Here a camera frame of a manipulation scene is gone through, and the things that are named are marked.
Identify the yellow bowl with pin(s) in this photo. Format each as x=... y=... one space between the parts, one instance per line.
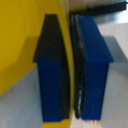
x=20 y=40

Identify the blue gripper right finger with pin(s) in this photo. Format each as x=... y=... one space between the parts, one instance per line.
x=95 y=66

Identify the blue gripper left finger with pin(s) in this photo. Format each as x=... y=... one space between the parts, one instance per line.
x=50 y=66

